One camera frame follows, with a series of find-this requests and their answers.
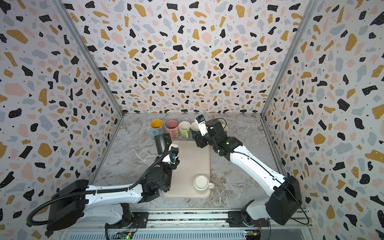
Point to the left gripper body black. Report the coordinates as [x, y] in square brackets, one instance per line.
[168, 168]

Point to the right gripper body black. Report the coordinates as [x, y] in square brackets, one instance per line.
[199, 140]

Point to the black mug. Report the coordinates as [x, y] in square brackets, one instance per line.
[163, 140]

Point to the dark green mug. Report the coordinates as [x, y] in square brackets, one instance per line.
[194, 129]

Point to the blue butterfly mug yellow inside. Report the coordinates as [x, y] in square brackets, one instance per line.
[157, 128]

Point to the light green mug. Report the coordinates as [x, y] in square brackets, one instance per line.
[185, 129]

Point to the pink patterned mug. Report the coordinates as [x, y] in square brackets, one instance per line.
[172, 127]

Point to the white mug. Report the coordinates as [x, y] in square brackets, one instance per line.
[202, 183]

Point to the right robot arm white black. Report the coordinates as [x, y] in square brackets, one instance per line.
[284, 192]

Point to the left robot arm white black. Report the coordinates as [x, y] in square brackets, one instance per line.
[80, 201]

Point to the beige rectangular tray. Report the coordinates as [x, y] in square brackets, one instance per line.
[194, 162]

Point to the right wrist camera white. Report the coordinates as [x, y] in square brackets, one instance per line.
[201, 123]

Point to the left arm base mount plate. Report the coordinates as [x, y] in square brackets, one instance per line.
[137, 220]

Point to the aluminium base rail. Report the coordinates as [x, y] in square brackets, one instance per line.
[193, 224]

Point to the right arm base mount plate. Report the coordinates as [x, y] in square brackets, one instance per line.
[240, 220]

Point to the aluminium corner post left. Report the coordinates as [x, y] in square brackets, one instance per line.
[65, 16]

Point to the aluminium corner post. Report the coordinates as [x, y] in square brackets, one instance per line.
[290, 54]
[65, 16]

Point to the aluminium corner post right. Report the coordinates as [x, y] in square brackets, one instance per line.
[290, 54]

